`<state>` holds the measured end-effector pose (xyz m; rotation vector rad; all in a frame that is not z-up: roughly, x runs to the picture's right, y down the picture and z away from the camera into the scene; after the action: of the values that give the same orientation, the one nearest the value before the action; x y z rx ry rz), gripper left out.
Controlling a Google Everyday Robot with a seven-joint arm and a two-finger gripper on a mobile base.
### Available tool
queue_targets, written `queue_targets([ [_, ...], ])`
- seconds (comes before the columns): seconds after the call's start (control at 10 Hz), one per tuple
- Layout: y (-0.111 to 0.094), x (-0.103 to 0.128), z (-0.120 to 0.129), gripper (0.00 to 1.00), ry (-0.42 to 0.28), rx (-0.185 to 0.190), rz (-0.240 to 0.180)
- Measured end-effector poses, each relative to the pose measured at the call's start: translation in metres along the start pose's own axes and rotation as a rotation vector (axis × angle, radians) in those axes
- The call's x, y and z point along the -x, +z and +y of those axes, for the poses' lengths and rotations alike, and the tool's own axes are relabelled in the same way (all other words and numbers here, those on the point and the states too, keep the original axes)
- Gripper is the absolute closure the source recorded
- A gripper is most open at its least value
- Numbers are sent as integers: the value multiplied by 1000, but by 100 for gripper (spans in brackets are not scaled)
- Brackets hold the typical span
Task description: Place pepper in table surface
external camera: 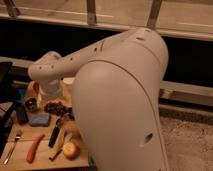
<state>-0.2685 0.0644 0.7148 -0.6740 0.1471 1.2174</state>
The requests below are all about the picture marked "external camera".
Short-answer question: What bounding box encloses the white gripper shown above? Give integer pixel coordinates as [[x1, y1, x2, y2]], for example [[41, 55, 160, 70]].
[[37, 88, 62, 106]]

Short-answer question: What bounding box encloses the long red pepper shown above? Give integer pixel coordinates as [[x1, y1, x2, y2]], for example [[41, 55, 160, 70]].
[[26, 134, 45, 163]]

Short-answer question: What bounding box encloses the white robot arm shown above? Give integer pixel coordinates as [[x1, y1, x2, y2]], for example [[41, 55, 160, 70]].
[[28, 28, 169, 171]]

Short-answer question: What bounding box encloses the small dark tin can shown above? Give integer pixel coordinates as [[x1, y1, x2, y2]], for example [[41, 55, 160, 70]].
[[25, 98, 38, 112]]

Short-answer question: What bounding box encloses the bunch of dark grapes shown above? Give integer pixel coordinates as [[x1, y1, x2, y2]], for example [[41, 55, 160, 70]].
[[44, 102, 72, 116]]

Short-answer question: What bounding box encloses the blue sponge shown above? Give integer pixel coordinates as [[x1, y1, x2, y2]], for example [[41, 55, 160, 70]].
[[29, 114, 50, 127]]

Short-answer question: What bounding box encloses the white paper cup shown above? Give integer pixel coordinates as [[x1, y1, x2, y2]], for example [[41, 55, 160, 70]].
[[63, 77, 74, 90]]

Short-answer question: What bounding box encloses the banana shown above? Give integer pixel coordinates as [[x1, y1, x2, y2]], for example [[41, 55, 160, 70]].
[[49, 129, 73, 161]]

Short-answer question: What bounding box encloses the metal fork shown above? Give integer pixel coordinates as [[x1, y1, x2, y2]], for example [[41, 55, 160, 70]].
[[3, 130, 23, 165]]

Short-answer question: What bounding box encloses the apple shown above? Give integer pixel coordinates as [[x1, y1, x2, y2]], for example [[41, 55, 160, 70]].
[[62, 142, 79, 159]]

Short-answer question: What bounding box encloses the green plastic tray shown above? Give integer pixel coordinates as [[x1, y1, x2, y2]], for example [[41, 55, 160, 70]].
[[88, 154, 96, 167]]

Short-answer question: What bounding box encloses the black-handled knife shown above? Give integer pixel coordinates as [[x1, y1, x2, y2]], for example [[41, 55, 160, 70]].
[[48, 115, 67, 148]]

